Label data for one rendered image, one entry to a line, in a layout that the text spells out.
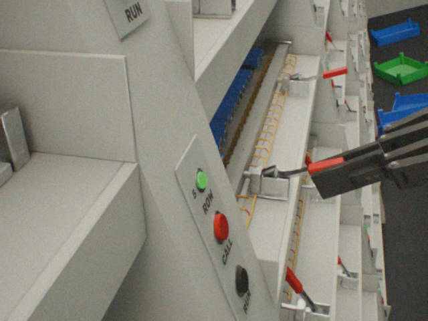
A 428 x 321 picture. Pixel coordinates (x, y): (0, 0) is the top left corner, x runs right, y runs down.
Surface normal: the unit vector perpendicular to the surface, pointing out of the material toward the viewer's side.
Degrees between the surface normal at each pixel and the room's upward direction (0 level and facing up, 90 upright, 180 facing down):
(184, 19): 90
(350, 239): 18
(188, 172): 90
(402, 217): 0
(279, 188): 90
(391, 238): 0
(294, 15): 90
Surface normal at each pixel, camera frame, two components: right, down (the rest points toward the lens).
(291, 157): -0.02, -0.86
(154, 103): 0.92, -0.16
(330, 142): -0.24, 0.50
